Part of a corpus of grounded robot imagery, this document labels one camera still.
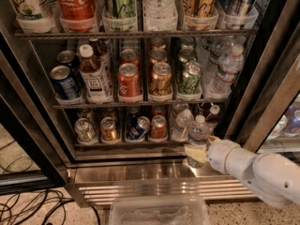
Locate red coke can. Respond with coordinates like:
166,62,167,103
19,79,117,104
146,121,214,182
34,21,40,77
119,49,140,66
118,63,141,98

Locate water bottle middle front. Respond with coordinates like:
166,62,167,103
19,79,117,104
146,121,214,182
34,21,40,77
212,44,244,94

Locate red coke can rear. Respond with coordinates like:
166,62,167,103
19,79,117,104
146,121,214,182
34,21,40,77
119,49,140,66

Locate blue can middle rear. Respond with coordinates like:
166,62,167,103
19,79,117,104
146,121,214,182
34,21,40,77
56,50,83,87

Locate gold can middle front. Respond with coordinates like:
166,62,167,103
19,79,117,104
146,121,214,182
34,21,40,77
149,62,172,97

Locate right glass fridge door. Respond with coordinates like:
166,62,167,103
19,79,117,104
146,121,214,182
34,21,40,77
217,0,300,152

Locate tea bottle middle rear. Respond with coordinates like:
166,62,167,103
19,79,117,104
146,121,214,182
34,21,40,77
89,38,111,79

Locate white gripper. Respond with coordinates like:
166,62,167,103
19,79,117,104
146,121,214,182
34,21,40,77
185,135,256,183

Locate green tall can top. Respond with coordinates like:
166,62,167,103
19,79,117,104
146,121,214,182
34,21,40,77
105,0,137,31

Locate glass fridge door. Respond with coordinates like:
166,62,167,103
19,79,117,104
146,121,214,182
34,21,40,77
0,50,68,195
217,0,300,152

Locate gold tall can top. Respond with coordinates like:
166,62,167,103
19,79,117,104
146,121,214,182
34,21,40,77
181,0,218,31

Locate clear water bottle behind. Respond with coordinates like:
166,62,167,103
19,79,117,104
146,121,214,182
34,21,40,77
172,109,194,142

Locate coca cola bottle top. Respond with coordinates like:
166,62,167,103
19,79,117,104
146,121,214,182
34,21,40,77
58,0,98,33

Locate water bottle middle rear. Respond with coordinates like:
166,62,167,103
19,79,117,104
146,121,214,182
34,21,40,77
202,36,234,81

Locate red can bottom front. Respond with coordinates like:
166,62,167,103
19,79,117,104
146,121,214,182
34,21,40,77
149,115,168,142

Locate left glass fridge door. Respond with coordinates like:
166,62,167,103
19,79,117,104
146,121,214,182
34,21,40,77
0,50,68,195

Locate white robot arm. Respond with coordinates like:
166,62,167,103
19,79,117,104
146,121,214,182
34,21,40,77
185,136,300,208

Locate blue pepsi can bottom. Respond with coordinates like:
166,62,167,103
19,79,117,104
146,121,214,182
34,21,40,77
126,116,150,141

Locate orange can bottom front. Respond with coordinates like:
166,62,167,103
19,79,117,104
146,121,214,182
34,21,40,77
100,117,120,143

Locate red coke can front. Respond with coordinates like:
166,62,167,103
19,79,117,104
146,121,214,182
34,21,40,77
118,63,141,98

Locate clear bottle top shelf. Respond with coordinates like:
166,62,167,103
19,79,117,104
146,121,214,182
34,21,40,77
142,0,178,32

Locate dark tall can top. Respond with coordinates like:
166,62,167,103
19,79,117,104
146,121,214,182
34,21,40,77
218,0,256,30

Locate steel fridge base grille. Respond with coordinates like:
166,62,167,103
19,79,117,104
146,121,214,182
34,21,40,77
66,158,255,207

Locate tea bottle middle front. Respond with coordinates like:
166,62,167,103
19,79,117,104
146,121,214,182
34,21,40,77
80,44,113,104

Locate black floor cables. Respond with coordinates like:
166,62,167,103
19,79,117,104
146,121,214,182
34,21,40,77
0,139,101,225

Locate clear water bottle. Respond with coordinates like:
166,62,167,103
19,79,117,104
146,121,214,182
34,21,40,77
187,115,210,168
172,109,194,142

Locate blue can middle front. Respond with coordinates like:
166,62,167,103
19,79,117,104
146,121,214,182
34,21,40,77
50,65,81,100

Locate green white can bottom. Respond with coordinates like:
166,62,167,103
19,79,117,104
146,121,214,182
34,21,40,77
74,118,98,144

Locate clear water bottle front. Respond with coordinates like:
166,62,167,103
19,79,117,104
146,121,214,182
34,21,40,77
187,115,210,168

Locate green can middle front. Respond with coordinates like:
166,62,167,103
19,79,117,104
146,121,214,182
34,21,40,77
178,61,203,95

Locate tea bottle bottom shelf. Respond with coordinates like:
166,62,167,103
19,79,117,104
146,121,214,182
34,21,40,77
203,103,220,130

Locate clear plastic bin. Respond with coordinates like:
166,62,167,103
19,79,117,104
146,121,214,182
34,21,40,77
109,194,211,225

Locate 7up bottle top shelf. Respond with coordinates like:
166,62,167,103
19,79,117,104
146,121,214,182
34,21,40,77
12,0,53,20

